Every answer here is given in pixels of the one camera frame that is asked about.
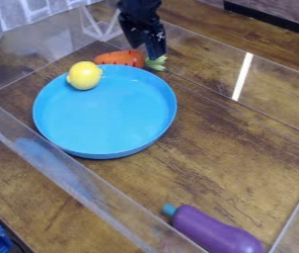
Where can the blue round tray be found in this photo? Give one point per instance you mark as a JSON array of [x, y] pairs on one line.
[[110, 121]]

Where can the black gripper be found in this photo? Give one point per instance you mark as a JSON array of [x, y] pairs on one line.
[[138, 17]]

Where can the purple toy eggplant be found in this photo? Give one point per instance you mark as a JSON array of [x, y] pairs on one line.
[[214, 235]]

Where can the yellow toy lemon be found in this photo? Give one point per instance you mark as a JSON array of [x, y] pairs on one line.
[[84, 75]]

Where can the clear acrylic corner bracket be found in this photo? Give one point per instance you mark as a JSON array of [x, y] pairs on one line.
[[99, 21]]

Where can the white patterned curtain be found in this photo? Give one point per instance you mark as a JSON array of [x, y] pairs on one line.
[[23, 12]]

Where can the clear acrylic enclosure wall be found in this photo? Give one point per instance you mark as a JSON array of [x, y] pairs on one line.
[[227, 159]]

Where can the orange toy carrot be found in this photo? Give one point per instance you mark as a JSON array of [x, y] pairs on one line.
[[131, 57]]

